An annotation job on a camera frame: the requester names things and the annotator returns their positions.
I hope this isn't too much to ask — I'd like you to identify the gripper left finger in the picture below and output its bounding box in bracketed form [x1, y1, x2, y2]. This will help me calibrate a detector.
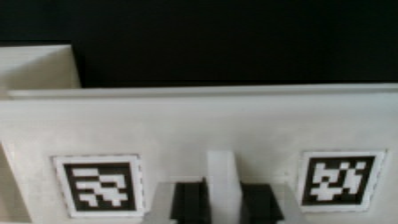
[171, 180, 212, 224]

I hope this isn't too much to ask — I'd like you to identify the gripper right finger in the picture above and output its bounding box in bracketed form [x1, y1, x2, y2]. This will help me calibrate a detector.
[240, 183, 285, 224]

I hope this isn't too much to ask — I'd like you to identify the white cabinet body box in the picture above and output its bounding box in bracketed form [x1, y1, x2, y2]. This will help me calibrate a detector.
[0, 45, 82, 98]

